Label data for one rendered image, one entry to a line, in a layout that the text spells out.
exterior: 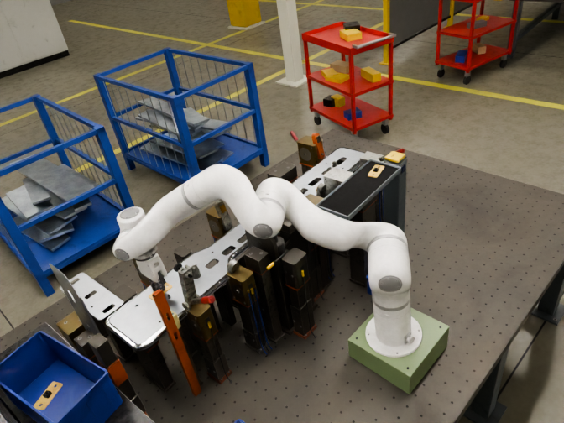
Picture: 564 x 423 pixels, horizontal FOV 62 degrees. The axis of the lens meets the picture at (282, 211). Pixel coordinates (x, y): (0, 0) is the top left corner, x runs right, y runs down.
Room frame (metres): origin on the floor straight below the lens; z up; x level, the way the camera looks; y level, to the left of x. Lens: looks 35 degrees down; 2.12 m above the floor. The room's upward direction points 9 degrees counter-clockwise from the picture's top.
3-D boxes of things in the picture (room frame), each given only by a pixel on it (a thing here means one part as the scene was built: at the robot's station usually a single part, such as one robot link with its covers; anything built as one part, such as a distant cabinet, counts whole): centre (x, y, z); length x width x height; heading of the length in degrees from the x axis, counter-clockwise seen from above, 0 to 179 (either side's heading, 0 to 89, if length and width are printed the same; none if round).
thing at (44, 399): (0.83, 0.73, 1.04); 0.08 x 0.04 x 0.01; 157
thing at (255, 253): (1.20, 0.11, 0.91); 0.07 x 0.05 x 0.42; 45
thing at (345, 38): (4.20, -0.82, 0.49); 0.81 x 0.46 x 0.98; 25
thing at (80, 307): (1.01, 0.63, 1.17); 0.12 x 0.01 x 0.34; 45
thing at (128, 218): (1.21, 0.47, 1.28); 0.09 x 0.08 x 0.13; 167
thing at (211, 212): (1.60, 0.28, 0.87); 0.12 x 0.07 x 0.35; 45
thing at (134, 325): (1.53, 0.09, 1.00); 1.38 x 0.22 x 0.02; 135
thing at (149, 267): (1.22, 0.47, 1.14); 0.10 x 0.07 x 0.11; 45
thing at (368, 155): (1.80, -0.45, 0.88); 0.12 x 0.07 x 0.36; 45
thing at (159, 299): (1.00, 0.39, 0.95); 0.03 x 0.01 x 0.50; 135
